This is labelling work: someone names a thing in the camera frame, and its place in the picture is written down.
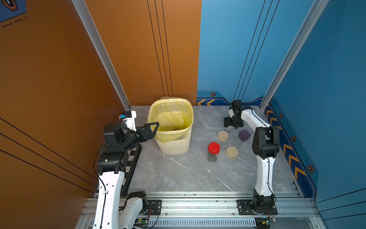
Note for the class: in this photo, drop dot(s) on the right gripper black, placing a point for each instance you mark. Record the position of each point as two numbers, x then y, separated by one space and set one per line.
227 122

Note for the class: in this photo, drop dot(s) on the green circuit board left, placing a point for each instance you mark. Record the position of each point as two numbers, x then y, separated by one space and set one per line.
142 223

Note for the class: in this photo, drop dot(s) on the aluminium corner post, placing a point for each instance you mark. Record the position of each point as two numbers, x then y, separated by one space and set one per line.
309 22
87 20

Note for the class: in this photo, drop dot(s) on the purple embossed toy cube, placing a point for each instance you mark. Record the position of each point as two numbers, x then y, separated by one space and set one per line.
244 135

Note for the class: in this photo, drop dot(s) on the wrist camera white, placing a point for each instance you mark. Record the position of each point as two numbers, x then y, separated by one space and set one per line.
231 112
128 119

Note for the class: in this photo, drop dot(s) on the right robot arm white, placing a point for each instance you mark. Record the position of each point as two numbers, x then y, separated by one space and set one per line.
265 145

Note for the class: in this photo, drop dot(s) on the beige jar lid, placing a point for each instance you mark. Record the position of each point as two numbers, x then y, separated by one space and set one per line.
232 152
223 136

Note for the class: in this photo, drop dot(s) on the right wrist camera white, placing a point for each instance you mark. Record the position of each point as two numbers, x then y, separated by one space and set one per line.
231 112

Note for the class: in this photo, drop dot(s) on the green circuit board right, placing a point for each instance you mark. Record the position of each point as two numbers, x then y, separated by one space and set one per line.
269 222

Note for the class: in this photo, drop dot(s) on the black white checkerboard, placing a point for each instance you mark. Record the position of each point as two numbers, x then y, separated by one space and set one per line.
130 169

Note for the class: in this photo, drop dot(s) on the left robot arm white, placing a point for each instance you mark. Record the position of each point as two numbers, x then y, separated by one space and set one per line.
111 172

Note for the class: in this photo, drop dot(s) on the aluminium corner post right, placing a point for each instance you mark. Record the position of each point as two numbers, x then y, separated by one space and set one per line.
309 22

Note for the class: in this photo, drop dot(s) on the green circuit board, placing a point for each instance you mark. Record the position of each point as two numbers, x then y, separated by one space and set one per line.
142 223
269 222

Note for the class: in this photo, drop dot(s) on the aluminium corner post left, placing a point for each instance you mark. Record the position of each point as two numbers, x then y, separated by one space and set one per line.
87 20

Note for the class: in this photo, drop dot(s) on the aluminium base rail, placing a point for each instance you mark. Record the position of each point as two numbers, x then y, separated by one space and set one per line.
227 210

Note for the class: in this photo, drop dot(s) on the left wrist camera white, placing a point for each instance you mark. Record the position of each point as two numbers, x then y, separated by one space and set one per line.
128 119

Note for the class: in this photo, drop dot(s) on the glass jar red lid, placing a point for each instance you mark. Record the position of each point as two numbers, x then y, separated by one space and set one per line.
213 151

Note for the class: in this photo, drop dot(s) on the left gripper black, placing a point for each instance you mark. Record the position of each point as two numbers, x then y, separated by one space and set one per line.
149 135

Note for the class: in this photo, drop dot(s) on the cream waste basket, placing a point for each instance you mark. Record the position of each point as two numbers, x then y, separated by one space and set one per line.
176 147

